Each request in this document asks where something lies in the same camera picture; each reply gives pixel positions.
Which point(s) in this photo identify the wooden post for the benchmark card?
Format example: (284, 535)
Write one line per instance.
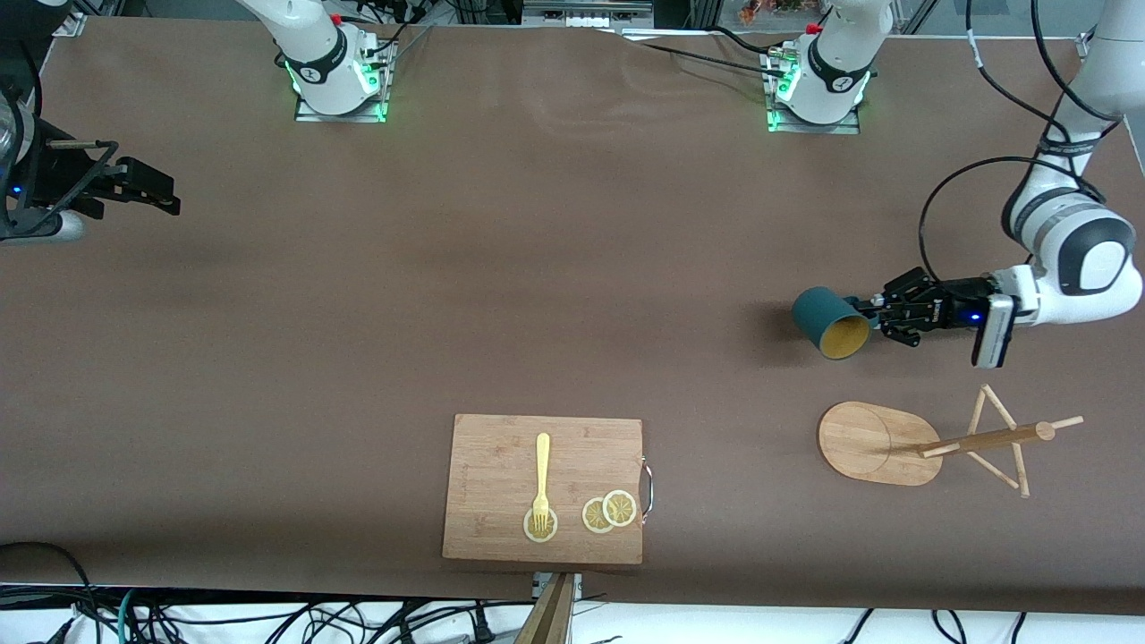
(547, 617)

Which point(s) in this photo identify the lemon slice under fork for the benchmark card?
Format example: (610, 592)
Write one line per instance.
(530, 532)

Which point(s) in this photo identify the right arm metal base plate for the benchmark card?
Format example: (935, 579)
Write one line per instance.
(340, 116)

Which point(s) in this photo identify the small metal bracket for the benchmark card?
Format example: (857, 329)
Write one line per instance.
(577, 586)

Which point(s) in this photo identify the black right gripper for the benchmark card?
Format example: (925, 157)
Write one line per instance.
(55, 175)

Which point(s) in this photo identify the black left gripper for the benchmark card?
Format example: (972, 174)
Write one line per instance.
(954, 296)

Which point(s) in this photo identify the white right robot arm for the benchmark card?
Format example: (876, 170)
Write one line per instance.
(313, 45)

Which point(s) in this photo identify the yellow plastic fork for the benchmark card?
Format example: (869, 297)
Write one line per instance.
(542, 461)

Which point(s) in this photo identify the black power plug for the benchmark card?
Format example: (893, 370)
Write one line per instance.
(483, 631)

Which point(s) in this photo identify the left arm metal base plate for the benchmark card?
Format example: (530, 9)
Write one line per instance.
(814, 128)

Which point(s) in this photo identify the brown table cover sheet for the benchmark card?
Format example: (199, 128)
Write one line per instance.
(572, 268)

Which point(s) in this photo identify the wooden mug rack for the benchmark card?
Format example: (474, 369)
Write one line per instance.
(877, 443)

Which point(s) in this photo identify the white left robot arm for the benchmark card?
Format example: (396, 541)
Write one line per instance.
(1082, 268)

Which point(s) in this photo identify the teal mug yellow inside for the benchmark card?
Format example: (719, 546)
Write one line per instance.
(818, 317)

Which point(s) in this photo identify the grey power strip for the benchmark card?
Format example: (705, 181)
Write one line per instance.
(586, 12)

